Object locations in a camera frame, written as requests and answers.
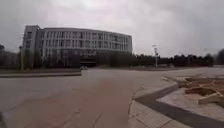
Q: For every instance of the large grey curved building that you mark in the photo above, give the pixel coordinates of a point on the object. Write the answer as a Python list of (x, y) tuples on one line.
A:
[(80, 43)]

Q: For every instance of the street lamp pole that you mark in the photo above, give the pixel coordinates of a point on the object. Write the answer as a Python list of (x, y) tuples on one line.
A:
[(155, 56)]

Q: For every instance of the row of dark trees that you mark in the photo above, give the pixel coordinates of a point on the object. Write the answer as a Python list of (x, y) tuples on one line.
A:
[(180, 60)]

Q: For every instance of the grass strip with kerb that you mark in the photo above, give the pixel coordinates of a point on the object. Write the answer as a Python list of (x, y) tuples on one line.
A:
[(36, 71)]

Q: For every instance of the low building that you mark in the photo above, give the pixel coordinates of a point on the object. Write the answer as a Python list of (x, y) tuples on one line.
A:
[(8, 56)]

